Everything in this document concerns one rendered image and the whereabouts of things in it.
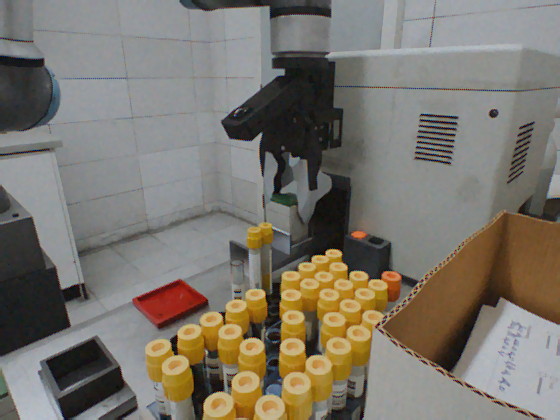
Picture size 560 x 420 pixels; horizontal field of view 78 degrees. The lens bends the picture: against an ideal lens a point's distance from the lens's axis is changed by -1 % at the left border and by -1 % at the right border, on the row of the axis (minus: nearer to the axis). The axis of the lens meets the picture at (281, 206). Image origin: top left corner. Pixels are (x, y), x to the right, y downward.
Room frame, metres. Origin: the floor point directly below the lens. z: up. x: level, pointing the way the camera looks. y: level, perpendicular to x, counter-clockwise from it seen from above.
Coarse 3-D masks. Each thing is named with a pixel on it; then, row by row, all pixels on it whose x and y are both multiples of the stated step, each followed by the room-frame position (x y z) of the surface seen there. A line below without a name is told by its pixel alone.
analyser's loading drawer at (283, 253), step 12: (324, 216) 0.57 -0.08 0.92; (276, 228) 0.45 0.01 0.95; (312, 228) 0.46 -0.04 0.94; (324, 228) 0.52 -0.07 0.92; (336, 228) 0.52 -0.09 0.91; (276, 240) 0.45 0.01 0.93; (288, 240) 0.43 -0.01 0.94; (312, 240) 0.46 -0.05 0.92; (324, 240) 0.47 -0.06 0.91; (240, 252) 0.41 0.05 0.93; (276, 252) 0.44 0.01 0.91; (288, 252) 0.43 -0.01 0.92; (300, 252) 0.44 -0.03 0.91; (276, 264) 0.40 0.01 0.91
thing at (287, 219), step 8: (272, 208) 0.46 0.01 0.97; (280, 208) 0.45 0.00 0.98; (288, 208) 0.44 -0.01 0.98; (296, 208) 0.45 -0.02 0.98; (272, 216) 0.46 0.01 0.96; (280, 216) 0.45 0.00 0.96; (288, 216) 0.44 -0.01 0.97; (296, 216) 0.45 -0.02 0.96; (272, 224) 0.46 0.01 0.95; (280, 224) 0.45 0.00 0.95; (288, 224) 0.44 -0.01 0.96; (296, 224) 0.45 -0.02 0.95; (304, 224) 0.46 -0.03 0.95; (288, 232) 0.44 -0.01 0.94; (296, 232) 0.45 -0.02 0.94; (304, 232) 0.46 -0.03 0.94; (296, 240) 0.45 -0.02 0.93
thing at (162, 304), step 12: (156, 288) 0.39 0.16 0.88; (168, 288) 0.40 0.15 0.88; (180, 288) 0.40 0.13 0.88; (192, 288) 0.40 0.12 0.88; (144, 300) 0.38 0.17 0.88; (156, 300) 0.38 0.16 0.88; (168, 300) 0.38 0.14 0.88; (180, 300) 0.38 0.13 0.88; (192, 300) 0.38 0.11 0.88; (204, 300) 0.37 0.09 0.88; (144, 312) 0.35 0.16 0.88; (156, 312) 0.35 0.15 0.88; (168, 312) 0.35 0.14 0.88; (180, 312) 0.35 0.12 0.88; (156, 324) 0.33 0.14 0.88
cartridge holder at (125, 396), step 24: (96, 336) 0.27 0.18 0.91; (48, 360) 0.24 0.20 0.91; (72, 360) 0.25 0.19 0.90; (96, 360) 0.26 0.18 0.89; (48, 384) 0.22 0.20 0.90; (72, 384) 0.23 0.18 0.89; (96, 384) 0.22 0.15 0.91; (120, 384) 0.23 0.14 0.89; (72, 408) 0.21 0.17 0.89; (96, 408) 0.21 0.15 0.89; (120, 408) 0.21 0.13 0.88
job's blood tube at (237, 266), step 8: (232, 264) 0.29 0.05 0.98; (240, 264) 0.29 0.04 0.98; (232, 272) 0.29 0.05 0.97; (240, 272) 0.29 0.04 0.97; (232, 280) 0.29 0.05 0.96; (240, 280) 0.29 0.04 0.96; (232, 288) 0.29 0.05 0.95; (240, 288) 0.29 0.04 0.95; (232, 296) 0.29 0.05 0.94; (240, 296) 0.29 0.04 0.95
